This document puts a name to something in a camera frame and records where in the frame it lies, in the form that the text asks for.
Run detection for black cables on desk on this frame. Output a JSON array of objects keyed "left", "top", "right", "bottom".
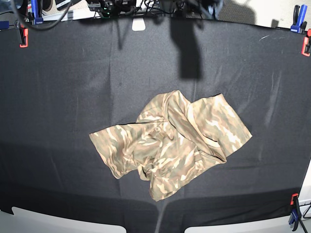
[{"left": 143, "top": 0, "right": 214, "bottom": 20}]

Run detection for black table cloth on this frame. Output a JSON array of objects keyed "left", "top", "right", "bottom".
[{"left": 0, "top": 17, "right": 311, "bottom": 233}]

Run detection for orange clamp top left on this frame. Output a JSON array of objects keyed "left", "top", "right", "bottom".
[{"left": 18, "top": 23, "right": 29, "bottom": 48}]

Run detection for blue clamp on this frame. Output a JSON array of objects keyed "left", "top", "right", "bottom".
[
  {"left": 290, "top": 4, "right": 308, "bottom": 33},
  {"left": 31, "top": 0, "right": 43, "bottom": 25}
]

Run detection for camouflage t-shirt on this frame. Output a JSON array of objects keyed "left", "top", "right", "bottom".
[{"left": 89, "top": 90, "right": 252, "bottom": 201}]

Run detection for orange clamp top right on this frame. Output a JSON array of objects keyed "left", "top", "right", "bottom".
[{"left": 301, "top": 29, "right": 311, "bottom": 57}]

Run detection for orange clamp bottom right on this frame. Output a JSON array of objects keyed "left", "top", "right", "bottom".
[{"left": 289, "top": 193, "right": 302, "bottom": 232}]

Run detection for blue clamp top right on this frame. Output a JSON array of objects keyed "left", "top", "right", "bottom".
[{"left": 290, "top": 4, "right": 308, "bottom": 33}]

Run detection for orange clamp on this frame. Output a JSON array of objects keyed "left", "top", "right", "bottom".
[
  {"left": 18, "top": 23, "right": 29, "bottom": 48},
  {"left": 289, "top": 193, "right": 302, "bottom": 232},
  {"left": 301, "top": 29, "right": 311, "bottom": 57}
]

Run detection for white tape patch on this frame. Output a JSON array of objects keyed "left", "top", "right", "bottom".
[{"left": 132, "top": 18, "right": 146, "bottom": 32}]

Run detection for blue clamp top left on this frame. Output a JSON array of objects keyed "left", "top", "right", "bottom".
[{"left": 31, "top": 0, "right": 43, "bottom": 25}]

